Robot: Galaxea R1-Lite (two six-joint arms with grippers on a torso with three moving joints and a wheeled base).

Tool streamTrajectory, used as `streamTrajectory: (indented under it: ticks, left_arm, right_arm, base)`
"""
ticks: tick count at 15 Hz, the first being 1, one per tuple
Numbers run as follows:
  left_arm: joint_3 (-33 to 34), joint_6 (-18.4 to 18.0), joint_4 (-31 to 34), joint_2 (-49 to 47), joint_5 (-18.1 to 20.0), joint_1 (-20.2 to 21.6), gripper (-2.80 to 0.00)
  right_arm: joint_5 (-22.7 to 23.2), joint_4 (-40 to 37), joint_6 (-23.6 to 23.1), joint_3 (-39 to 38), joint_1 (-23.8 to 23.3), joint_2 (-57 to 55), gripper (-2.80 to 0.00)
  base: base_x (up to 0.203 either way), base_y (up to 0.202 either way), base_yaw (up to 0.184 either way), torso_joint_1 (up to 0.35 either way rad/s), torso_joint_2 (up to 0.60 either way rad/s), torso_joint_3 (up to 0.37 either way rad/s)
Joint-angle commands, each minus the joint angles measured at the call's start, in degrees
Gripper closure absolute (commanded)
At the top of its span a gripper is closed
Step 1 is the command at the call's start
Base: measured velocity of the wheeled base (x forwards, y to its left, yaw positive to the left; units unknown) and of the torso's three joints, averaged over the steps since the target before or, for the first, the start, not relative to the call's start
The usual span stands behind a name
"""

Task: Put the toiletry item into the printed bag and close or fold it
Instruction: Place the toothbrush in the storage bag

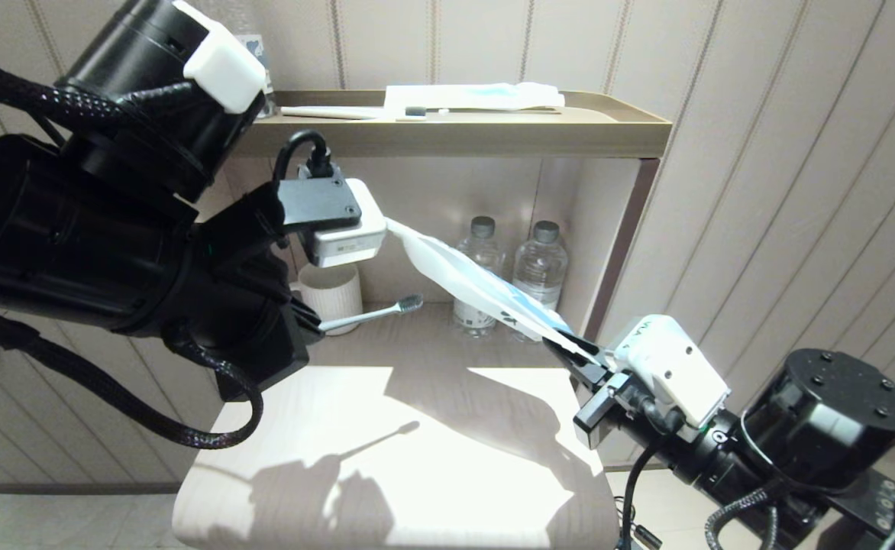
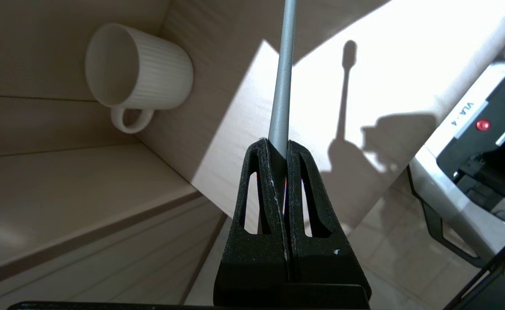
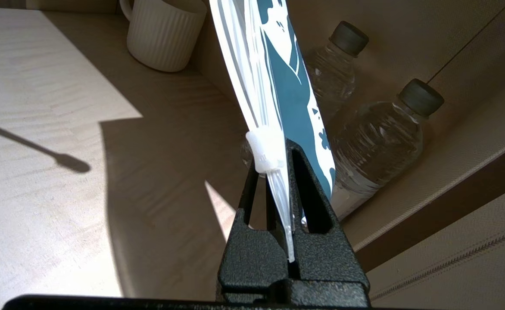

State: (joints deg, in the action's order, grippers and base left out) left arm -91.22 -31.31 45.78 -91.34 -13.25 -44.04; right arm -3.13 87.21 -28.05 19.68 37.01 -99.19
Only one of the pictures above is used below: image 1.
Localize pale green toothbrush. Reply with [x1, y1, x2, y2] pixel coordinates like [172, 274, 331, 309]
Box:
[318, 294, 425, 334]

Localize white blue plastic wrapper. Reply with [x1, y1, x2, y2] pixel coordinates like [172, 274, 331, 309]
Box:
[384, 217, 603, 361]

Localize white ribbed mug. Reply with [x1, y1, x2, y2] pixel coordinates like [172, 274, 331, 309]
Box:
[292, 264, 364, 336]

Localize small clear water bottle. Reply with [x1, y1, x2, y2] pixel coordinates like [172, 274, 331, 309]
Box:
[454, 216, 506, 338]
[509, 221, 569, 341]

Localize black key bunch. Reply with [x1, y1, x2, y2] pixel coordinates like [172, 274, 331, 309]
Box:
[617, 497, 662, 550]

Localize white toothbrush dark bristles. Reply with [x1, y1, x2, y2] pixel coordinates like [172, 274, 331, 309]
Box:
[281, 105, 427, 121]

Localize brown open shelf unit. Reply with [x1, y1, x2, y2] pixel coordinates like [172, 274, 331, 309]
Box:
[203, 90, 674, 383]

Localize large clear water bottle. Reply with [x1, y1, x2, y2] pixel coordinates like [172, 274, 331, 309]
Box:
[243, 31, 275, 120]

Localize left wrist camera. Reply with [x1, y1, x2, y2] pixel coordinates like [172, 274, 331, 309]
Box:
[278, 177, 389, 269]

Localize braided left arm cable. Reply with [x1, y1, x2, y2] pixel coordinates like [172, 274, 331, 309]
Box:
[0, 53, 266, 451]

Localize braided arm cable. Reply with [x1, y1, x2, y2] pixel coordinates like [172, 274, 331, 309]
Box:
[0, 53, 266, 451]
[705, 485, 781, 550]

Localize braided right arm cable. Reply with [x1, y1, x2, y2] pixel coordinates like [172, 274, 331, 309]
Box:
[705, 485, 781, 550]

